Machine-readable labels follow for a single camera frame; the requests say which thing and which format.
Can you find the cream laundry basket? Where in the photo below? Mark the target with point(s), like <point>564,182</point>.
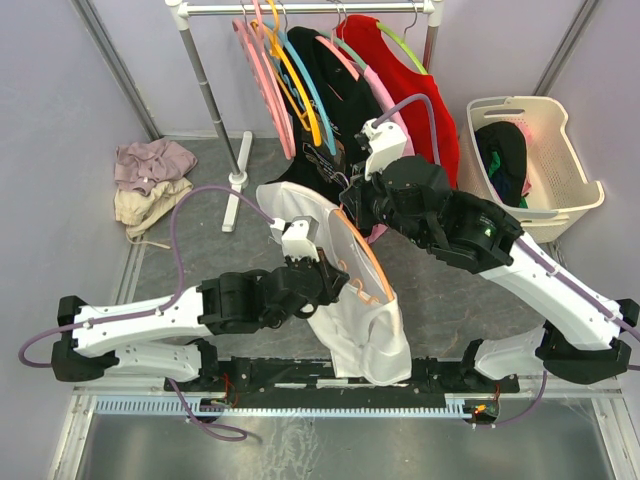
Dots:
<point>560,193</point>

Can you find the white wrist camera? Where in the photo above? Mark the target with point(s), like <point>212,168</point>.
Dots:
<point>296,237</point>
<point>385,144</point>

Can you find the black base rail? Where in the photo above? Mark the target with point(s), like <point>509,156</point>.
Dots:
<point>262,386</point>

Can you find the blue hanger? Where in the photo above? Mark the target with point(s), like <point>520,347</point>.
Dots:
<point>326,130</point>

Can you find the orange wavy hanger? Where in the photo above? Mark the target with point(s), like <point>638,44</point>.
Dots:
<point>358,259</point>

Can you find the green hanger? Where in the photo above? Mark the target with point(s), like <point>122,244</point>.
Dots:
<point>400,41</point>

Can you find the white clothes rack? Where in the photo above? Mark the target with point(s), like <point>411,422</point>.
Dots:
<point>182,12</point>

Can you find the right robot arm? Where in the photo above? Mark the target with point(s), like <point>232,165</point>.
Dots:
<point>579,340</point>

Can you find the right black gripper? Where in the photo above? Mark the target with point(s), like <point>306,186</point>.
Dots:
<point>357,197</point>

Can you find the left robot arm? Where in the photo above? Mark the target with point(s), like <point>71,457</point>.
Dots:
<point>130,338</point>

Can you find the mauve crumpled cloth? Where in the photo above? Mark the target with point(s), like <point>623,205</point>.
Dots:
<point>140,167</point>

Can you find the beige crumpled cloth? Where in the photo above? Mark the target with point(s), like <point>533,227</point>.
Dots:
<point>138,212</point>

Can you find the salmon hanger holding shirt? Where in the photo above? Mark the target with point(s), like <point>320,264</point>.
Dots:
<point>328,40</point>

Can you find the pink t shirt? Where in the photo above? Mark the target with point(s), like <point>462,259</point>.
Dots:
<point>385,102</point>

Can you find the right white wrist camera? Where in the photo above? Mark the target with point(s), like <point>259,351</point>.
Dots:
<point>385,144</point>

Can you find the yellow hanger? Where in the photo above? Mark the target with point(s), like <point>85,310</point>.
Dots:
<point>287,75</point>

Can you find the white t shirt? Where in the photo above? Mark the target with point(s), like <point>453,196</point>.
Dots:
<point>365,339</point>

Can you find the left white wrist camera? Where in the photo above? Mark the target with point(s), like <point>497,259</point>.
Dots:
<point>296,237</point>

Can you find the pink wavy hanger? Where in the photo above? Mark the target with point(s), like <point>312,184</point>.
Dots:
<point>252,45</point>

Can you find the dark clothes in basket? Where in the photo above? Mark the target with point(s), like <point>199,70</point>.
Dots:
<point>503,151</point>

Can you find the black t shirt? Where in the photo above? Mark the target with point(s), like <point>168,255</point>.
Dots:
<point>348,102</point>

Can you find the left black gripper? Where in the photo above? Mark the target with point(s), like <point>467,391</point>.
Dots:
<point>335,279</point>

